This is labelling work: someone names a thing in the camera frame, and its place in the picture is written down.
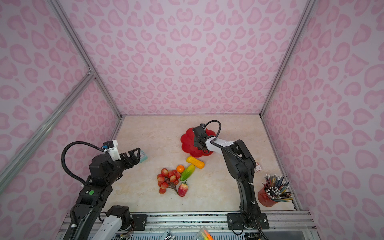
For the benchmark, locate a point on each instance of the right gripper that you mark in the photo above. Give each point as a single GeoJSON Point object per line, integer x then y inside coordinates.
{"type": "Point", "coordinates": [196, 139]}

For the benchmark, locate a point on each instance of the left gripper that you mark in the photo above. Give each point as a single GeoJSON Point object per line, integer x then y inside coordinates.
{"type": "Point", "coordinates": [130, 164]}

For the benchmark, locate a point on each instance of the yellow fake fruit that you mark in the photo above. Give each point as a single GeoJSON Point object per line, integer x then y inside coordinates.
{"type": "Point", "coordinates": [197, 163]}

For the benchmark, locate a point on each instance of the green yellow fake mango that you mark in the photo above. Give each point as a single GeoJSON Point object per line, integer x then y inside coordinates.
{"type": "Point", "coordinates": [187, 173]}

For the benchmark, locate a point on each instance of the small fake orange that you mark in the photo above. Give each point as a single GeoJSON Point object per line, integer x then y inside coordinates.
{"type": "Point", "coordinates": [180, 168]}

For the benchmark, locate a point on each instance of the red fake grape bunch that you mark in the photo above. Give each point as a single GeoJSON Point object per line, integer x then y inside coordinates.
{"type": "Point", "coordinates": [168, 180]}

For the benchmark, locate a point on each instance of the red fake strawberry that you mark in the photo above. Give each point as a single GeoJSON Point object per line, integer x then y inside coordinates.
{"type": "Point", "coordinates": [183, 189]}

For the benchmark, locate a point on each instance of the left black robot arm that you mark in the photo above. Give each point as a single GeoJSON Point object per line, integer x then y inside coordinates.
{"type": "Point", "coordinates": [88, 206]}

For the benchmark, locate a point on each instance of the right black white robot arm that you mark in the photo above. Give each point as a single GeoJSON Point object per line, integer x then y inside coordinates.
{"type": "Point", "coordinates": [241, 166]}

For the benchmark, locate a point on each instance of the small teal packet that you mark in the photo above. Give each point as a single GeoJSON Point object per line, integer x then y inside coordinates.
{"type": "Point", "coordinates": [143, 157]}

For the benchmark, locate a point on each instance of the small red white packet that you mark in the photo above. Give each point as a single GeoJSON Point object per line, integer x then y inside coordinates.
{"type": "Point", "coordinates": [258, 167]}

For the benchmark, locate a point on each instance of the red pencil cup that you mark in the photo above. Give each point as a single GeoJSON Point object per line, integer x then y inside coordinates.
{"type": "Point", "coordinates": [264, 199]}

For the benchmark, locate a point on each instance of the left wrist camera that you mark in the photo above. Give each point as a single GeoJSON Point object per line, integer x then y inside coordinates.
{"type": "Point", "coordinates": [111, 148]}

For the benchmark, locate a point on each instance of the aluminium front rail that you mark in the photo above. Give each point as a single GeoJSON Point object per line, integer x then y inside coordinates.
{"type": "Point", "coordinates": [274, 225]}

